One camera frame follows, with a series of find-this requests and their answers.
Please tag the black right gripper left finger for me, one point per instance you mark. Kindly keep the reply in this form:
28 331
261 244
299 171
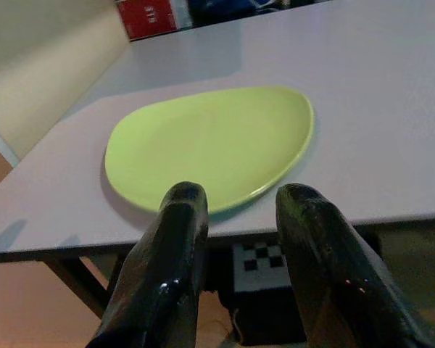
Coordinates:
163 275

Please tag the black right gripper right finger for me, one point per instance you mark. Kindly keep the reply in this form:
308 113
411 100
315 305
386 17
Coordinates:
330 275

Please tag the light green plate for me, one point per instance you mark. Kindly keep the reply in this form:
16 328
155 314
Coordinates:
210 145

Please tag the black box with checkered marker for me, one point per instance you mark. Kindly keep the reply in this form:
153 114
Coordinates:
261 308

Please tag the grey dining table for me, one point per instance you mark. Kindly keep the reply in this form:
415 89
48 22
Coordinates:
366 108

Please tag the red box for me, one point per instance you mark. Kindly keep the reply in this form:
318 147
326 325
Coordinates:
146 18

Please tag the dark blue object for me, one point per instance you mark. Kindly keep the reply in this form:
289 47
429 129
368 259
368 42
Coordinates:
221 11

